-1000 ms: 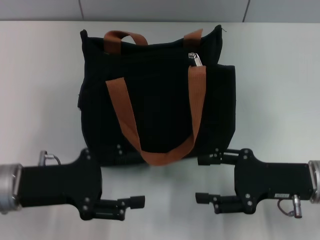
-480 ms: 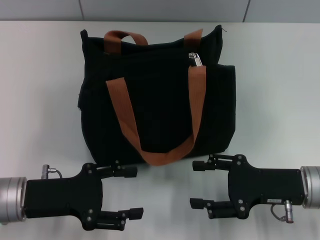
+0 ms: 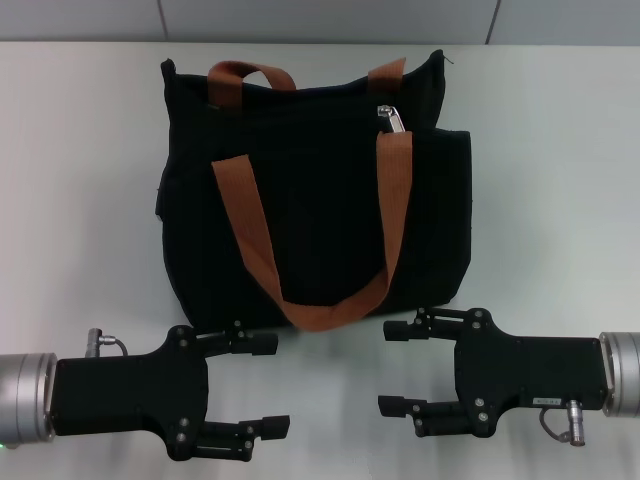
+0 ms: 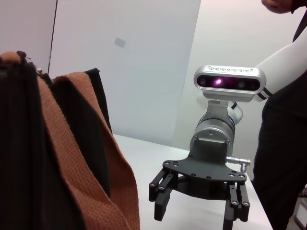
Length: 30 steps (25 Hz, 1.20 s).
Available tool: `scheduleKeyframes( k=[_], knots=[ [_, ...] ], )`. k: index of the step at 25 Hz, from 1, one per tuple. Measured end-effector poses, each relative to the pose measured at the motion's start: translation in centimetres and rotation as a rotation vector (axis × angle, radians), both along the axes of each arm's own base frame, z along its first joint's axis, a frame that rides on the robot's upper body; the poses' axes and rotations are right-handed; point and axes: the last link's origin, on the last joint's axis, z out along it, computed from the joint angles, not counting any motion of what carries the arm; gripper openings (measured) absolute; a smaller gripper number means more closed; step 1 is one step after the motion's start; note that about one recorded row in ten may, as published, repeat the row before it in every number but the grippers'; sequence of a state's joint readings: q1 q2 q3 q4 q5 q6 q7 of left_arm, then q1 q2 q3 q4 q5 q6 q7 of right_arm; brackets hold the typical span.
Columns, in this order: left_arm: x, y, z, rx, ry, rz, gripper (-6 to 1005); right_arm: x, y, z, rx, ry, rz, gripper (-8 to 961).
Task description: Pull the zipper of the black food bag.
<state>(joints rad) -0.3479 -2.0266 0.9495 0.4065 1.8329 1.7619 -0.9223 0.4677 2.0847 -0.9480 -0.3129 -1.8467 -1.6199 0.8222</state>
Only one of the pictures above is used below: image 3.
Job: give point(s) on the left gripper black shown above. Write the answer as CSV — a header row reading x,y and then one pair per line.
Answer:
x,y
130,395

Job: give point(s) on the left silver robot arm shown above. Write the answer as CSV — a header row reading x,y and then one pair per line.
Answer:
x,y
25,395

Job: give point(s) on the silver zipper pull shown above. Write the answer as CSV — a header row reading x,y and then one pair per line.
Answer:
x,y
392,120

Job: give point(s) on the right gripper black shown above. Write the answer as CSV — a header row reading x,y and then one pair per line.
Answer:
x,y
530,375

